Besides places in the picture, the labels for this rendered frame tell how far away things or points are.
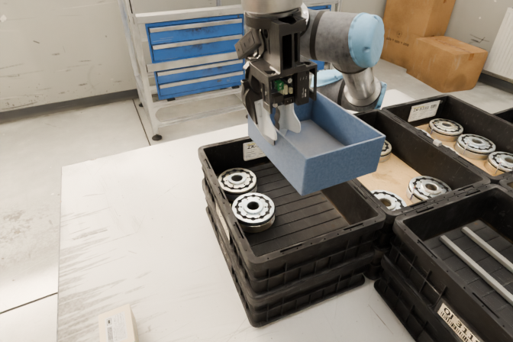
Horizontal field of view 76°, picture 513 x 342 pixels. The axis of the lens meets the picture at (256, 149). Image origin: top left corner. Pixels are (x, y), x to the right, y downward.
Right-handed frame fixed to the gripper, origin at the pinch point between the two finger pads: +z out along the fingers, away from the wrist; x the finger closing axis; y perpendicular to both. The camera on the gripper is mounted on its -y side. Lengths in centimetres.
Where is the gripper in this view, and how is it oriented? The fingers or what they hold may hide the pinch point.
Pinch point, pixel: (273, 134)
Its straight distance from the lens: 54.2
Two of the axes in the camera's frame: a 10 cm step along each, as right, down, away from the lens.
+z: 0.8, 8.0, 5.9
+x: 9.1, -3.0, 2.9
